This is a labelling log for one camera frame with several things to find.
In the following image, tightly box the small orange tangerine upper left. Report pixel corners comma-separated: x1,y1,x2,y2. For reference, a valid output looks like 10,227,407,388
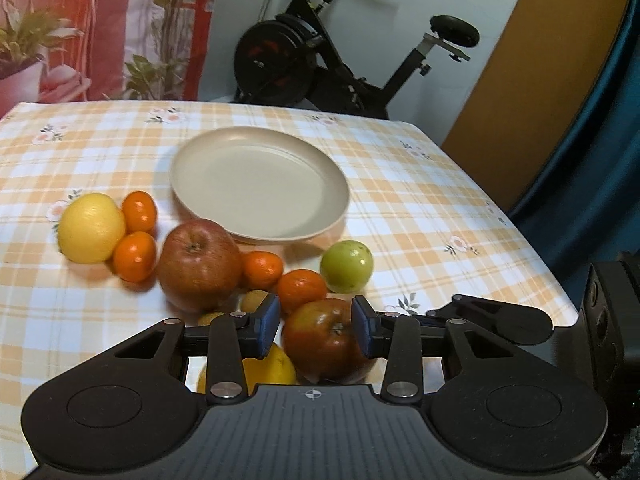
122,191,157,234

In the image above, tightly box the dark teal curtain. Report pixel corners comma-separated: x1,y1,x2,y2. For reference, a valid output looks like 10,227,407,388
509,0,639,304

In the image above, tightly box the floral red curtain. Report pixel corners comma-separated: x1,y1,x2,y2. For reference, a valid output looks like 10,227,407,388
1,0,215,113

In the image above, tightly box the small yellow fruit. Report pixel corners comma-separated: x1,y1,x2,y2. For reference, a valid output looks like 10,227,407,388
198,312,224,326

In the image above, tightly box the yellow lemon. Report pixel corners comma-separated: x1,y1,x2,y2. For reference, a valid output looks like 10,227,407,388
58,193,126,264

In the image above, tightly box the orange tangerine centre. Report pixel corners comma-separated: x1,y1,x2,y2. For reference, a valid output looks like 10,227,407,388
242,250,284,290

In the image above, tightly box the black exercise bike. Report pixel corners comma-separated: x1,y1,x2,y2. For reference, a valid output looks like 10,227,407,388
233,0,480,119

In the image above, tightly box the orange tangerine right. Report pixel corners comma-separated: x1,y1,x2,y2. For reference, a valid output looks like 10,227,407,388
276,269,328,316

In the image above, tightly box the orange wooden door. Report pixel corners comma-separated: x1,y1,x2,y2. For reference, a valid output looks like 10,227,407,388
442,0,628,210

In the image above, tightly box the black device at right edge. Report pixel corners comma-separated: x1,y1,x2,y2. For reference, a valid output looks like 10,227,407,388
582,252,639,476

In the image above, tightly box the checked orange tablecloth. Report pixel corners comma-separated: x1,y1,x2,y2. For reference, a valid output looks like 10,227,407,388
1,101,577,479

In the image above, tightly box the small orange tangerine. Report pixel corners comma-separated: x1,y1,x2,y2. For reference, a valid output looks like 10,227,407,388
122,191,157,234
112,231,157,283

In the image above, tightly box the small orange tangerine lower left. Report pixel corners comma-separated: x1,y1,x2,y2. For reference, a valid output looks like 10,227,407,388
112,231,157,283

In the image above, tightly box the green apple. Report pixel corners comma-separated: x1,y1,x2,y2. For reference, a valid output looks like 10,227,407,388
320,240,373,294

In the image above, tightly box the beige round plate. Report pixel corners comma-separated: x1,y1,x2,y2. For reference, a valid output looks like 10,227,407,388
169,126,350,245

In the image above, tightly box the small green-brown kiwi fruit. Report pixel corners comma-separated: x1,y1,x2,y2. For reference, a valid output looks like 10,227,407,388
240,290,269,313

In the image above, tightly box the yellow orange fruit under gripper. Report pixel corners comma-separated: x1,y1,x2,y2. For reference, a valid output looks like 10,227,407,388
196,340,300,394

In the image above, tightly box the large red apple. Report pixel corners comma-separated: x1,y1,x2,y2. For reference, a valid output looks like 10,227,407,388
156,219,242,313

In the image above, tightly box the red apple near gripper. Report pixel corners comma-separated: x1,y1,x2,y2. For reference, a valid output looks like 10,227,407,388
281,298,376,385

